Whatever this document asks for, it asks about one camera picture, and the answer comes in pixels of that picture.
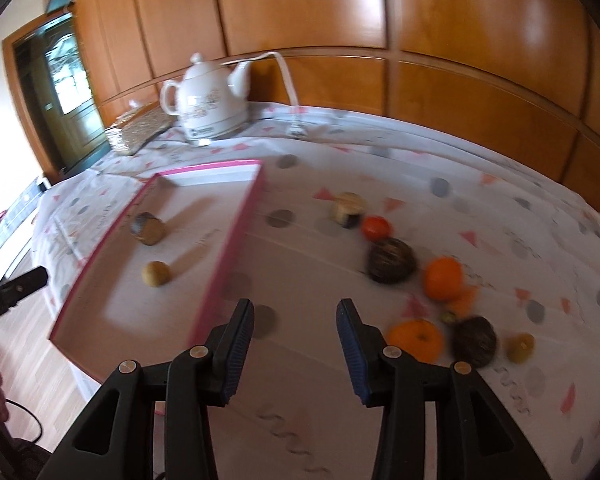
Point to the brown and dark kiwi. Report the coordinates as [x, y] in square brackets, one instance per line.
[147, 228]

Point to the orange tangerine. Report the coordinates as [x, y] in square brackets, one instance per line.
[444, 278]
[415, 340]

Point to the woven straw tissue box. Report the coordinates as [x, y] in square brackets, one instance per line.
[135, 130]

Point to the cream and dark cut fruit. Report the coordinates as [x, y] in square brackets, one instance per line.
[348, 208]

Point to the pink-edged white cardboard box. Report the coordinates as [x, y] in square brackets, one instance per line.
[180, 240]

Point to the dark wrinkled passion fruit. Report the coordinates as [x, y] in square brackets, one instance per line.
[391, 260]
[475, 341]

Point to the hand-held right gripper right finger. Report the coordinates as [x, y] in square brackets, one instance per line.
[351, 355]

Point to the white ceramic electric kettle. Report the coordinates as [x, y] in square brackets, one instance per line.
[207, 105]

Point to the small red tomato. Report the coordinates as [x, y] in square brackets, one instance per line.
[376, 227]

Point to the orange peel piece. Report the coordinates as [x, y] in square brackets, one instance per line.
[464, 302]

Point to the small tan round fruit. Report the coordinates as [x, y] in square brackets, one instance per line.
[156, 273]

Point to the white patterned tablecloth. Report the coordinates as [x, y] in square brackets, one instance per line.
[330, 270]

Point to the white radiator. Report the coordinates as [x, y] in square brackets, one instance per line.
[10, 230]

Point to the wooden panelled wardrobe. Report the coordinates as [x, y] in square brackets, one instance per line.
[380, 35]

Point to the tiny green fruit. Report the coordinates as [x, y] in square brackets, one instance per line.
[448, 317]

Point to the wooden framed glass door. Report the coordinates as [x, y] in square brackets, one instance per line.
[60, 90]

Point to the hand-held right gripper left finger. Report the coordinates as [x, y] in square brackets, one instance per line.
[236, 355]

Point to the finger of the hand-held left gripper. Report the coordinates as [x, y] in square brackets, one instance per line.
[15, 292]

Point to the olive green round fruit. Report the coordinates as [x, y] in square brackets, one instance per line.
[521, 347]

